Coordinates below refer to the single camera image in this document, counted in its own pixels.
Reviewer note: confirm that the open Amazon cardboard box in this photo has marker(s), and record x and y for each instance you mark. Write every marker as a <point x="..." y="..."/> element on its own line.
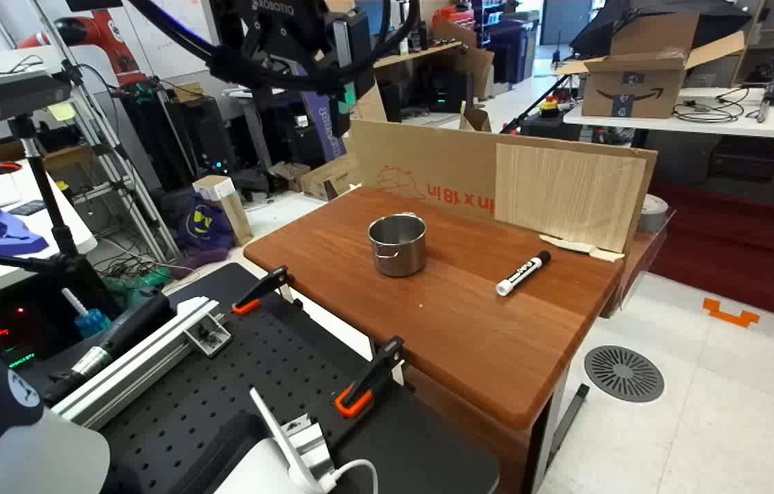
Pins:
<point x="645" y="60"/>

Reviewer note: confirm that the orange floor marker bracket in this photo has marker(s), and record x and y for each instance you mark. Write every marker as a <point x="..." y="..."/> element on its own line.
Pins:
<point x="741" y="318"/>

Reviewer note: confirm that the black perforated breadboard base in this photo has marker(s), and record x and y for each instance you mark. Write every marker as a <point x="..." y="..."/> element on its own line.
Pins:
<point x="185" y="428"/>

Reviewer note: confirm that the silver metal pot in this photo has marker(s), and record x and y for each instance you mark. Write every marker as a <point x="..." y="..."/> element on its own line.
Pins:
<point x="398" y="243"/>

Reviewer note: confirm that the silver aluminium extrusion rail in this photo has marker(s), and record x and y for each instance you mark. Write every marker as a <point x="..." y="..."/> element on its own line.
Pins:
<point x="192" y="329"/>

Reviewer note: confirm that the round grey floor drain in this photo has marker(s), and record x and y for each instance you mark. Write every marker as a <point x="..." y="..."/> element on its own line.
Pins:
<point x="623" y="375"/>

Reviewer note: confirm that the black orange clamp far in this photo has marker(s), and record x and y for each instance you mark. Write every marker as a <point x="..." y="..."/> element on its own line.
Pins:
<point x="265" y="285"/>

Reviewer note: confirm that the dark blue white cap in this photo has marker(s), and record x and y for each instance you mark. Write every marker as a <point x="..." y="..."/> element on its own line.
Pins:
<point x="40" y="450"/>

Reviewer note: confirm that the white Expo marker pen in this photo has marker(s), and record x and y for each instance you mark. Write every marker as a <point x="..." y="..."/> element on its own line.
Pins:
<point x="521" y="273"/>

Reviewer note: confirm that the black orange clamp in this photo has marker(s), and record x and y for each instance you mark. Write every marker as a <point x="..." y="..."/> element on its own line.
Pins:
<point x="265" y="285"/>
<point x="361" y="394"/>

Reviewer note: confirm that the black electronics box red lights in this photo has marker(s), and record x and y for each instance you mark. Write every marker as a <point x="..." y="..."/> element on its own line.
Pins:
<point x="40" y="322"/>

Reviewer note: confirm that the black camera tripod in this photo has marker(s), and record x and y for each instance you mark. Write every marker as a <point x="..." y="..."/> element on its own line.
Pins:
<point x="19" y="96"/>

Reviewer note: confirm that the white background table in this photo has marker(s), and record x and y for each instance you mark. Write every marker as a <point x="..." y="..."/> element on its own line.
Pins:
<point x="700" y="111"/>

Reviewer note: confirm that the brown cardboard backboard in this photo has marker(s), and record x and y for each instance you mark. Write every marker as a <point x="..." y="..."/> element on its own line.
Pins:
<point x="575" y="195"/>

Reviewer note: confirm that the black orange clamp near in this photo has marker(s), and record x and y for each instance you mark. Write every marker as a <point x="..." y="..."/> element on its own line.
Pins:
<point x="361" y="394"/>

